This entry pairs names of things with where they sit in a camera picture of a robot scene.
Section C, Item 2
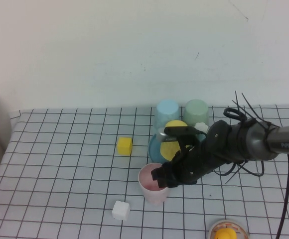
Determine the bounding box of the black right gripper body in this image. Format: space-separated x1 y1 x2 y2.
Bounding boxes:
163 143 225 188

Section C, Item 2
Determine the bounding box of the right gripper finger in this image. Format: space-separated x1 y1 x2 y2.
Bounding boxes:
157 175 178 189
150 162 175 181

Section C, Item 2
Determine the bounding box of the pink plastic cup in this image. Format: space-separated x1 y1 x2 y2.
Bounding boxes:
138 163 170 206

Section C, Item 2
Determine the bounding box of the yellow plastic cup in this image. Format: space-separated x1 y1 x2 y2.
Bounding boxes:
159 119 189 161

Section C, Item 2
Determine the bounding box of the blue cup stand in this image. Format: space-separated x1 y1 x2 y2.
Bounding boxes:
148 121 209 162

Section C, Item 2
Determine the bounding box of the light green plastic cup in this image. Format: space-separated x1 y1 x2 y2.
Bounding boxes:
183 99 209 126

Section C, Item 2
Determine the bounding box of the light blue plastic cup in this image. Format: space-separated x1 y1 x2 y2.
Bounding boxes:
155 99 180 136

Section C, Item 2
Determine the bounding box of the black zip tie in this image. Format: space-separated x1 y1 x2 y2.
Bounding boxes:
231 90 245 120
225 161 248 185
242 93 259 119

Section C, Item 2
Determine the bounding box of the yellow cube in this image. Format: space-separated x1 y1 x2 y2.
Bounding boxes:
117 136 133 156

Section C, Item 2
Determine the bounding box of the white cube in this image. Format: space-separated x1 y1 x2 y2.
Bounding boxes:
112 200 131 221

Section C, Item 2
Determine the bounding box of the orange rimmed plate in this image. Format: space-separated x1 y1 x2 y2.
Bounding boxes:
208 219 250 239

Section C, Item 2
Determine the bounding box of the yellow rubber duck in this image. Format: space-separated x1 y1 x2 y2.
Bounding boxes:
214 228 237 239

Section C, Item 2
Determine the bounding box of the white black-grid tablecloth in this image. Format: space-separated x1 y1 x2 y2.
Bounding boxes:
0 106 289 239

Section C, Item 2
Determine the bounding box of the black right camera cable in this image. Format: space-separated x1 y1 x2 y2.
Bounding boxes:
193 107 247 137

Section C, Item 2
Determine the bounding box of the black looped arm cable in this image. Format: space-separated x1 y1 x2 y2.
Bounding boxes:
213 159 265 178

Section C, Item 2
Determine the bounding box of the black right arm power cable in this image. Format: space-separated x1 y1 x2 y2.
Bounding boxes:
276 153 289 239

